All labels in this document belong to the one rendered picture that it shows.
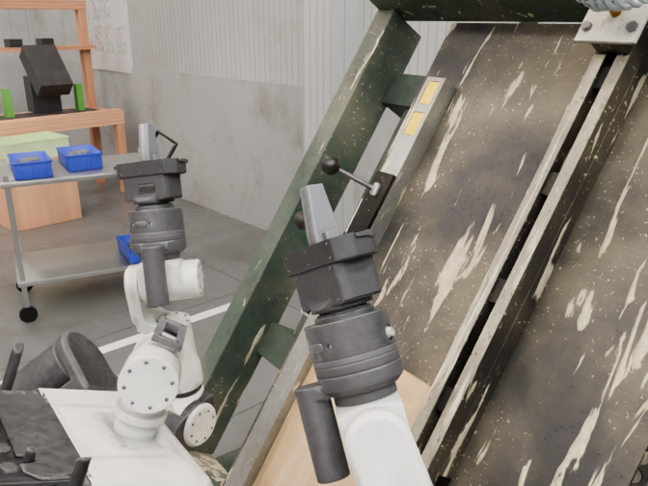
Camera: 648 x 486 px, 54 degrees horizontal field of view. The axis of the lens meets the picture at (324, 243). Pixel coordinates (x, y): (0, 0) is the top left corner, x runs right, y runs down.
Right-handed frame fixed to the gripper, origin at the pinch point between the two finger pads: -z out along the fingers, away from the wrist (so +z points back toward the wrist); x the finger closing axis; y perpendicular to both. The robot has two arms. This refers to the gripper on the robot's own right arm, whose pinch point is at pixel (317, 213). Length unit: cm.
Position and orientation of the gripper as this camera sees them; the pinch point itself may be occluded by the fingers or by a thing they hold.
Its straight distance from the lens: 66.3
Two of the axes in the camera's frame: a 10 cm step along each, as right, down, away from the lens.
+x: -5.5, 2.1, 8.1
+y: 8.0, -1.7, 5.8
